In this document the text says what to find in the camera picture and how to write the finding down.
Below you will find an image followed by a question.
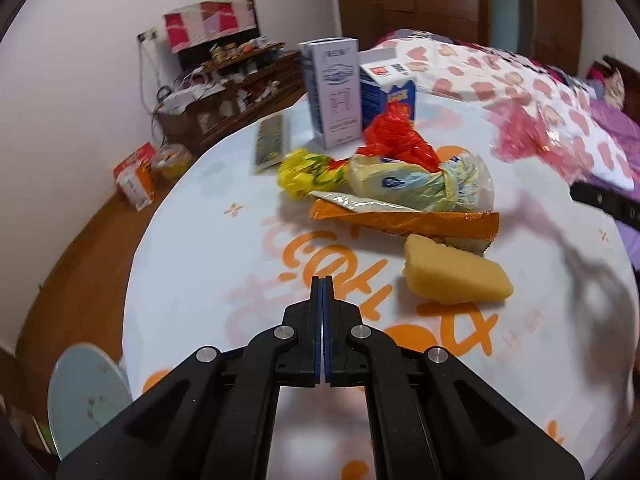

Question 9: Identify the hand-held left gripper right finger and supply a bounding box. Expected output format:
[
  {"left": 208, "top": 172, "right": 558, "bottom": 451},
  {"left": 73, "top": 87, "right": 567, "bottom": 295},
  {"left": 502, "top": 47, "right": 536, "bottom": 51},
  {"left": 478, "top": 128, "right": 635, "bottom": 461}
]
[{"left": 323, "top": 276, "right": 584, "bottom": 480}]

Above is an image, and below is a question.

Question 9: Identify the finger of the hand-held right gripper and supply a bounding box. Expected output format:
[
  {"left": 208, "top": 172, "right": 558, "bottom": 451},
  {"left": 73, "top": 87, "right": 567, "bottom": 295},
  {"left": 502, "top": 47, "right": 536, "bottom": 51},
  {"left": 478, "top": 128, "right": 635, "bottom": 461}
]
[{"left": 570, "top": 180, "right": 640, "bottom": 232}]

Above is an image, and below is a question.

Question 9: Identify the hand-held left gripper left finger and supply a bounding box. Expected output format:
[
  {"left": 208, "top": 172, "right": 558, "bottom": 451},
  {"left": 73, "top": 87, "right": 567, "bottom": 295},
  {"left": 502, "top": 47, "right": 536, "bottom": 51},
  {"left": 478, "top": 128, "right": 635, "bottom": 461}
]
[{"left": 56, "top": 276, "right": 324, "bottom": 480}]

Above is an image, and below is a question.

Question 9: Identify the pink transparent plastic wrapper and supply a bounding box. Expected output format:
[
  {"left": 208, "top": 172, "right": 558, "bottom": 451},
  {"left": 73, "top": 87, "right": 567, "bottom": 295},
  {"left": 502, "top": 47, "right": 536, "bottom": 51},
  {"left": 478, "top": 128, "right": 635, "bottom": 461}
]
[{"left": 489, "top": 104, "right": 587, "bottom": 182}]

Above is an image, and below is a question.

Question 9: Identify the light blue round stool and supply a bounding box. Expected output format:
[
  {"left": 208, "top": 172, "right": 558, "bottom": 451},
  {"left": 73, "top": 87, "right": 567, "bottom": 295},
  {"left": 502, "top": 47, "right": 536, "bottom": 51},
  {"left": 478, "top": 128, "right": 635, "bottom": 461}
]
[{"left": 47, "top": 343, "right": 134, "bottom": 462}]

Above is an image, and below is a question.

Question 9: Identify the purple bed sheet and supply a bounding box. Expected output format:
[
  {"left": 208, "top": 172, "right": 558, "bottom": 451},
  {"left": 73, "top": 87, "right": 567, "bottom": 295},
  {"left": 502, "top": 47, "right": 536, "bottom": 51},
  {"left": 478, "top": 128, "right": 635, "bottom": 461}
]
[{"left": 589, "top": 100, "right": 640, "bottom": 262}]

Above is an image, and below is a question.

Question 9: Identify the orange foil snack packet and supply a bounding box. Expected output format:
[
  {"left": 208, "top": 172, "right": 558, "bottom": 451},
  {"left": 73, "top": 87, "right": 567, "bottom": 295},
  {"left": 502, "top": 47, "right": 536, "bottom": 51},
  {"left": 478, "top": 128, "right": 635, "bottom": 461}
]
[{"left": 308, "top": 190, "right": 502, "bottom": 254}]

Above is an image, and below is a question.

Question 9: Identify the yellow sponge wedge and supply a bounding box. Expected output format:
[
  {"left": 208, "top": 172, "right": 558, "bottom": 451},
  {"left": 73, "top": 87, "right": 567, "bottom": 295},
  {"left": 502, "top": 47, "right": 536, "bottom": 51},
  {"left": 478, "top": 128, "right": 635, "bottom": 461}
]
[{"left": 402, "top": 233, "right": 515, "bottom": 306}]

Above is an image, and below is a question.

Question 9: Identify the yellow crumpled wrapper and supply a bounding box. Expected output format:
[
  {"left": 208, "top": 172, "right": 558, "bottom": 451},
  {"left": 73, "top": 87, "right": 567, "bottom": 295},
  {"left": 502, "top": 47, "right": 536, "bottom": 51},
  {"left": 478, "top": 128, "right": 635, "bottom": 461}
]
[{"left": 277, "top": 148, "right": 352, "bottom": 202}]

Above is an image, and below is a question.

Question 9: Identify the bed with heart-print blanket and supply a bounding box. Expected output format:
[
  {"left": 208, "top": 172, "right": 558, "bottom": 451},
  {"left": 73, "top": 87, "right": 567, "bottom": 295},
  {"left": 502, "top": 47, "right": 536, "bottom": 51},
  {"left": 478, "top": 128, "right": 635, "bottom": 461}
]
[{"left": 360, "top": 35, "right": 634, "bottom": 192}]

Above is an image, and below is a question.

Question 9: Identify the white yellow plastic bag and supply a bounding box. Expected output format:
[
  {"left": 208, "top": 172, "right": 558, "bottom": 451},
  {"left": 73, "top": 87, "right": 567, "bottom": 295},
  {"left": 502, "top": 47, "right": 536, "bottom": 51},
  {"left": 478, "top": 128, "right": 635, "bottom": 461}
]
[{"left": 347, "top": 152, "right": 496, "bottom": 214}]

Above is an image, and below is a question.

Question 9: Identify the dark striped flat packet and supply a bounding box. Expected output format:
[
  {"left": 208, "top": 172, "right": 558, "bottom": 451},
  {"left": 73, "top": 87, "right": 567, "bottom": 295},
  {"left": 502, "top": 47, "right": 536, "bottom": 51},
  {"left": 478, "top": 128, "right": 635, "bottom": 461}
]
[{"left": 253, "top": 113, "right": 292, "bottom": 176}]

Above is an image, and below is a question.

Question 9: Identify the red crinkled plastic wrapper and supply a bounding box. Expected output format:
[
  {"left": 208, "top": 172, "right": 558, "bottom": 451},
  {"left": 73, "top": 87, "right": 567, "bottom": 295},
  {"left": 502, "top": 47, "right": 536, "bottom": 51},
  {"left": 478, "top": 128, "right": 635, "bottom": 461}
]
[{"left": 356, "top": 102, "right": 442, "bottom": 172}]

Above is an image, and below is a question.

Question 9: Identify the clear plastic jar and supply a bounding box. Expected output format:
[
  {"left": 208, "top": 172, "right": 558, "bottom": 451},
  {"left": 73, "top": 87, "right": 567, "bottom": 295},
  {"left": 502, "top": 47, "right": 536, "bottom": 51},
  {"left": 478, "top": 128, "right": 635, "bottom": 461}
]
[{"left": 150, "top": 143, "right": 194, "bottom": 181}]

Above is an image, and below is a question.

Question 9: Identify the blue gable-top carton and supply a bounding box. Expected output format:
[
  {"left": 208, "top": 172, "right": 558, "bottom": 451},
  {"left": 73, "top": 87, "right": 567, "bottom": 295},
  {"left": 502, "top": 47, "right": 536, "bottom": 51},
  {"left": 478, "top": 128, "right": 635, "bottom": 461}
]
[{"left": 359, "top": 62, "right": 417, "bottom": 132}]

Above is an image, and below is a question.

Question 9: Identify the orange and white box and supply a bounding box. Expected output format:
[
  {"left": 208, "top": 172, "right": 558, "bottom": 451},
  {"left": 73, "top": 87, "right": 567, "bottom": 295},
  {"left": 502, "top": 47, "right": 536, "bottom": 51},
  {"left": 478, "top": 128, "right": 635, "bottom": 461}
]
[{"left": 112, "top": 142, "right": 156, "bottom": 211}]

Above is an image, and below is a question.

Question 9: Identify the dark wooden television cabinet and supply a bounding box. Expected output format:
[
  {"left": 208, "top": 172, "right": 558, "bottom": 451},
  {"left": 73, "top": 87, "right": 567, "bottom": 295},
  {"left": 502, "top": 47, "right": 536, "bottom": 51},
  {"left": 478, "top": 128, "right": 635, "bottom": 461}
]
[{"left": 157, "top": 49, "right": 307, "bottom": 154}]

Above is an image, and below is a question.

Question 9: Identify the tall white milk carton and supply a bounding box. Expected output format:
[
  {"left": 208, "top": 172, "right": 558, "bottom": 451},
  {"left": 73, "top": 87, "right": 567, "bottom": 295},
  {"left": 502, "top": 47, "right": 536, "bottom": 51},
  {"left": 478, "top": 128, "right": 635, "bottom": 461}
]
[{"left": 298, "top": 37, "right": 362, "bottom": 149}]

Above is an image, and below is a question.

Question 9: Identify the brown wooden wardrobe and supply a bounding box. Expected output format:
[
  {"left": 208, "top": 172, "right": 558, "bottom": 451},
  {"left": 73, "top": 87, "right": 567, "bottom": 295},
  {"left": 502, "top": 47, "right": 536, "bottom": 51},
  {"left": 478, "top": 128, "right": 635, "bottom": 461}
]
[{"left": 334, "top": 0, "right": 584, "bottom": 74}]

